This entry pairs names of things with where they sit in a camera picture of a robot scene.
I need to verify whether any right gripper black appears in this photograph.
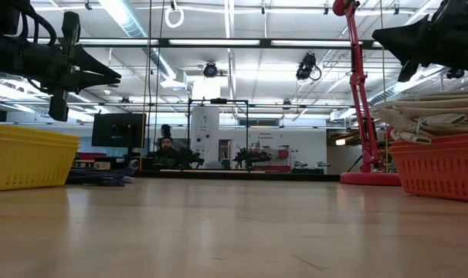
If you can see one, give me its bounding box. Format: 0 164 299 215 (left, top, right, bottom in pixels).
371 0 466 83

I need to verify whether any person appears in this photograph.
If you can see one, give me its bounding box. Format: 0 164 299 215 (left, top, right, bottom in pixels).
147 135 181 171

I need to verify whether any yellow plastic basket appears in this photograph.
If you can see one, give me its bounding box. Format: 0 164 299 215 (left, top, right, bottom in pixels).
0 124 80 192

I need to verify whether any silver ventilation duct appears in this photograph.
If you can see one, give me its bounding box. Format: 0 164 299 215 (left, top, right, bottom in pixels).
98 0 191 92
367 63 468 102

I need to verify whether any black beam with light bars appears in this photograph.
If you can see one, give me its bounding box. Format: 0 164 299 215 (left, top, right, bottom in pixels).
25 37 385 50

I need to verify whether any red desk lamp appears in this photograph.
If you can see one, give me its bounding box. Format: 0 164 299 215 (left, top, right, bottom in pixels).
331 0 403 188

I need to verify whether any blue braided USB cable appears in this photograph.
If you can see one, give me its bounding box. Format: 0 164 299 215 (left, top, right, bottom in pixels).
66 169 135 188

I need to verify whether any black background station frame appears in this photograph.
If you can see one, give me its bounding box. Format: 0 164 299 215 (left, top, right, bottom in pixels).
186 98 251 171

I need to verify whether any orange plastic basket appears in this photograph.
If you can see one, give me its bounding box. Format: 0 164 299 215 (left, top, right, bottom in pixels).
388 132 468 203

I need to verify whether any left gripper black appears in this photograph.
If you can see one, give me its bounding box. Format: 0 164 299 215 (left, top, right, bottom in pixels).
32 11 122 121

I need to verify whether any black monitor screen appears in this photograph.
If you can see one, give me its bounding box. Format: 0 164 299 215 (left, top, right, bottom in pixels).
91 113 148 148

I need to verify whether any red storage shelf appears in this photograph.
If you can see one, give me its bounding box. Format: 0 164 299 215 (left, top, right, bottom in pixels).
253 142 291 173

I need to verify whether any white hanging cable loop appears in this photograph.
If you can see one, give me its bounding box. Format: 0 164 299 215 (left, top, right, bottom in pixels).
164 5 185 29

